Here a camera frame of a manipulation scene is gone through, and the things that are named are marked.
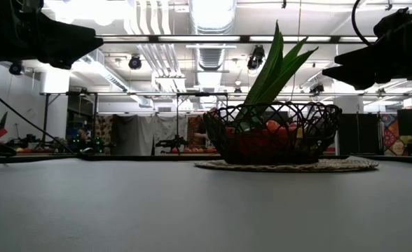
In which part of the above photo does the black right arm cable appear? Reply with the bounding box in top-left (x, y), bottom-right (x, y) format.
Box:
top-left (351, 0), bottom-right (373, 47)

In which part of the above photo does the patterned colourful cloth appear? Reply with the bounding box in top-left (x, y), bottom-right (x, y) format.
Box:
top-left (95, 115), bottom-right (113, 146)
top-left (380, 113), bottom-right (408, 157)

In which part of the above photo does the black background stand frame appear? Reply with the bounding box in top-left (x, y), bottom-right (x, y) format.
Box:
top-left (39, 91), bottom-right (230, 155)

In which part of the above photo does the round woven straw placemat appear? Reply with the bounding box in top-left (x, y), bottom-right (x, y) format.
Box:
top-left (193, 157), bottom-right (380, 173)

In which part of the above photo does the green leaf bundle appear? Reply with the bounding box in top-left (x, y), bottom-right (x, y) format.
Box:
top-left (233, 20), bottom-right (320, 123)

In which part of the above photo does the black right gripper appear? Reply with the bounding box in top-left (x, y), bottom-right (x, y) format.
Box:
top-left (321, 0), bottom-right (412, 91)

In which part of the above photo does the silver ventilation duct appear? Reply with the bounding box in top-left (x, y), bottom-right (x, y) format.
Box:
top-left (188, 0), bottom-right (238, 71)

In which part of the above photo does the dark wire basket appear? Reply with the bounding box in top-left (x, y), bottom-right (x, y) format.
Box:
top-left (202, 100), bottom-right (343, 165)

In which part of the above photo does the grey hanging curtain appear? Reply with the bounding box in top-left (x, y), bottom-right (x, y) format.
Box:
top-left (111, 114), bottom-right (189, 155)

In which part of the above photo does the black horizontal overhead bar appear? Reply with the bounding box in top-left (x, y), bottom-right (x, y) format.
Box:
top-left (95, 34), bottom-right (380, 45)

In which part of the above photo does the person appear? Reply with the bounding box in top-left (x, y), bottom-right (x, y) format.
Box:
top-left (75, 127), bottom-right (90, 145)

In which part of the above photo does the watermelon slice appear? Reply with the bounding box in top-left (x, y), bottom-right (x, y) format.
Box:
top-left (226, 126), bottom-right (263, 155)

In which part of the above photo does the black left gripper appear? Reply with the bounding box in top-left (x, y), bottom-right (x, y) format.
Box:
top-left (0, 0), bottom-right (104, 70)

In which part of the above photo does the black ceiling spotlight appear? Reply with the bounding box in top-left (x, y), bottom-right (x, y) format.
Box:
top-left (8, 62), bottom-right (24, 76)
top-left (128, 54), bottom-right (143, 71)
top-left (247, 44), bottom-right (266, 71)

